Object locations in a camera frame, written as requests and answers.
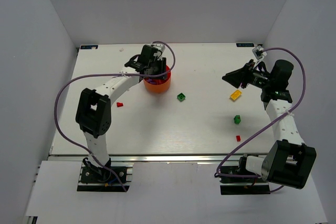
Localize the green square lego brick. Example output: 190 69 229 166
176 93 186 102

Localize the green lego piece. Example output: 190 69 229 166
233 115 241 124

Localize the purple lego brick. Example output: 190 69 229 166
147 79 156 84

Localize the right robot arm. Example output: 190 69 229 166
222 60 317 189

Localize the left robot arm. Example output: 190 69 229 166
75 42 167 169

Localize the orange round divided container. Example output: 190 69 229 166
143 77 171 94

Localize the right corner label sticker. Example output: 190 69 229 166
236 42 255 48

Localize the corner label sticker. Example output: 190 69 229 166
236 42 255 48
80 45 98 50

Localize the left corner label sticker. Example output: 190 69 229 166
80 45 98 50

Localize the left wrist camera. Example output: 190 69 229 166
151 42 165 58

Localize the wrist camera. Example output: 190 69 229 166
151 42 165 58
252 45 267 61

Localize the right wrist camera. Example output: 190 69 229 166
252 45 267 61

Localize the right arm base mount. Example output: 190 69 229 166
214 154 270 196

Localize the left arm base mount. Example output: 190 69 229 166
77 158 133 193

